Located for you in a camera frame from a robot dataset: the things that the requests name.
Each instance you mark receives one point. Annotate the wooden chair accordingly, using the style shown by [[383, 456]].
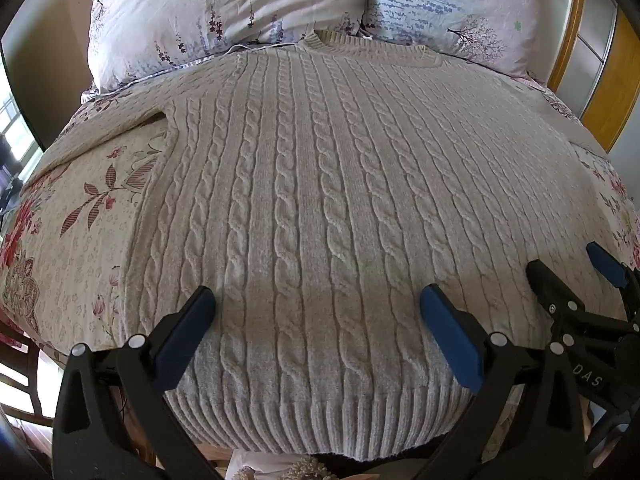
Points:
[[25, 395]]

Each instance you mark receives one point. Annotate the wooden wardrobe with glass doors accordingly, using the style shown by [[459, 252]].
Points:
[[595, 60]]

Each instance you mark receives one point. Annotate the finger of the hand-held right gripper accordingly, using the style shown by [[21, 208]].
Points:
[[607, 262], [545, 280]]

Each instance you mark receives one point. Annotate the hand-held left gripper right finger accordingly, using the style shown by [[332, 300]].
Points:
[[450, 335]]

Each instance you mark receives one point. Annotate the white textured cloth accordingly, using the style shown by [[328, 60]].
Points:
[[270, 467]]

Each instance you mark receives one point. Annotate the window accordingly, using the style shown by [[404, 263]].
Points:
[[15, 130]]

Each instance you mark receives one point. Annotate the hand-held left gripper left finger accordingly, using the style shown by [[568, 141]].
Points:
[[187, 335]]

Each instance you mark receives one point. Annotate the floral bedsheet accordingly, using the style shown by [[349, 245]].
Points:
[[75, 260]]

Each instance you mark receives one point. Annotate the pink floral pillow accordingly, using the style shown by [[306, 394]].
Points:
[[210, 10]]

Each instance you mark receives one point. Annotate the light blue floral pillow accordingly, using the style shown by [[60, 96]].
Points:
[[450, 5]]

